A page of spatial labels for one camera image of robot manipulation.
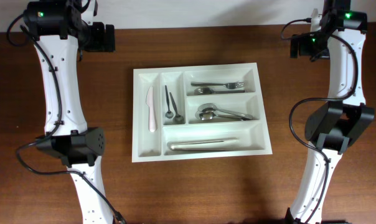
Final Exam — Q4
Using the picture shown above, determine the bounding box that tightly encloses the white plastic knife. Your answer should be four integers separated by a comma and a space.
146, 86, 157, 133

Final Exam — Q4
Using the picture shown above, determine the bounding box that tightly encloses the metal fork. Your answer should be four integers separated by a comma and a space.
190, 82, 245, 90
194, 86, 245, 95

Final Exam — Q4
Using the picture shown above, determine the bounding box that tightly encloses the small teaspoon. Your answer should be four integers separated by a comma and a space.
164, 86, 174, 119
169, 93, 184, 124

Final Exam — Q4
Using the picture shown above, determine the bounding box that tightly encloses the large metal spoon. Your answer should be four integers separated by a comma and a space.
195, 111, 253, 121
198, 103, 253, 120

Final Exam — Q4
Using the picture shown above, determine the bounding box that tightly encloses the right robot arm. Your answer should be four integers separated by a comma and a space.
281, 0, 375, 224

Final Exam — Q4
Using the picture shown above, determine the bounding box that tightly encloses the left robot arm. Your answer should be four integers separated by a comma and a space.
21, 0, 126, 223

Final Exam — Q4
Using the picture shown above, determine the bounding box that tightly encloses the white cutlery tray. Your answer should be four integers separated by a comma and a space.
132, 63, 272, 162

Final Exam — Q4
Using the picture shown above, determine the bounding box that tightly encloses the right black cable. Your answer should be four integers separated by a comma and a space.
280, 18, 360, 224

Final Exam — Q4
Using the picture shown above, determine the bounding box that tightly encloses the black cable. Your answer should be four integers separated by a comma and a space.
6, 14, 127, 224
280, 18, 360, 224

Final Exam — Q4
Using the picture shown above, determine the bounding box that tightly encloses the left black cable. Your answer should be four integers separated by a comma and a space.
6, 14, 127, 224

